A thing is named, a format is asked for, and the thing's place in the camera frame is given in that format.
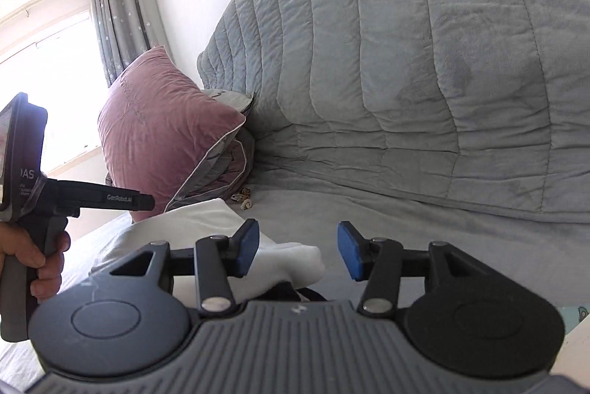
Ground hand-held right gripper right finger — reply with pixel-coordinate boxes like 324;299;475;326
336;221;516;315

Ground person's left hand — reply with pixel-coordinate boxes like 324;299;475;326
0;221;72;303

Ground white pants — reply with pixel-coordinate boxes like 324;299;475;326
92;198;324;300

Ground grey quilted headboard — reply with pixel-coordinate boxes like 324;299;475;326
197;0;590;224

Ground grey bed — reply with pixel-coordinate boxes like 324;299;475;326
0;166;590;381

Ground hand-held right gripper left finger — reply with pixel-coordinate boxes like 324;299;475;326
94;219;261;315

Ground black garment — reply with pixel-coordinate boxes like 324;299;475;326
265;281;328;303

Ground window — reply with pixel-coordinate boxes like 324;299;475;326
0;4;111;176

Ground pink pillow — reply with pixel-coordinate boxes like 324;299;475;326
97;46;247;224

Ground grey patterned curtain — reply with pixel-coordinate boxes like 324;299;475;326
90;0;172;89

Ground folded grey quilt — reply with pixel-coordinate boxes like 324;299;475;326
166;89;257;215

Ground white patterned object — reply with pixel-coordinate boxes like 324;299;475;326
559;304;590;381

